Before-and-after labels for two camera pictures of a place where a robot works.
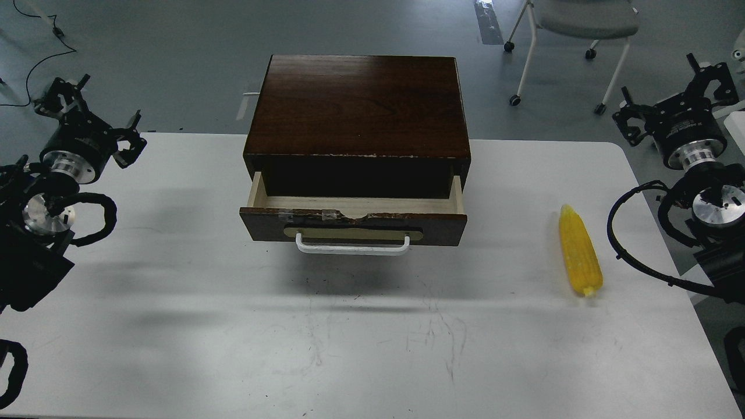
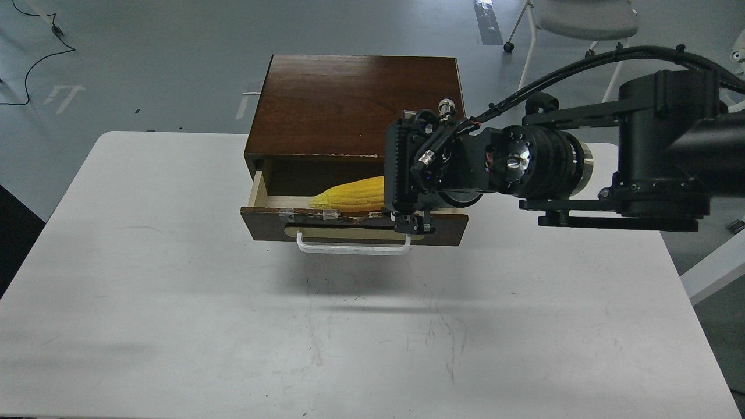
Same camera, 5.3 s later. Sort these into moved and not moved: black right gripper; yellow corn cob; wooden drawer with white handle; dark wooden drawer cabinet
Moved: black right gripper; yellow corn cob
Not moved: dark wooden drawer cabinet; wooden drawer with white handle
